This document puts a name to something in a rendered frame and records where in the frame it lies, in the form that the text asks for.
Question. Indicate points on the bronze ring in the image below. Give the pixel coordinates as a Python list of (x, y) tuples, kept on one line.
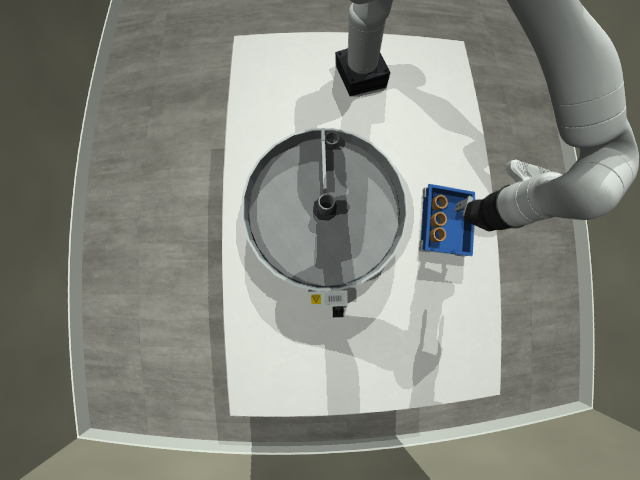
[(442, 234), (442, 200), (442, 218)]

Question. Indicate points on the blue square tray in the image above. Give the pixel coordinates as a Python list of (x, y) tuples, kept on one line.
[(459, 233)]

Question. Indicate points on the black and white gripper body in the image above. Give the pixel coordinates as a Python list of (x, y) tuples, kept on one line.
[(500, 209)]

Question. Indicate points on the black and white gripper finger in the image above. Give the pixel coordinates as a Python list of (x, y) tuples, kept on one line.
[(460, 205)]

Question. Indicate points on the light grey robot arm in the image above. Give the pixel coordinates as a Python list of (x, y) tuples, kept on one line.
[(584, 77)]

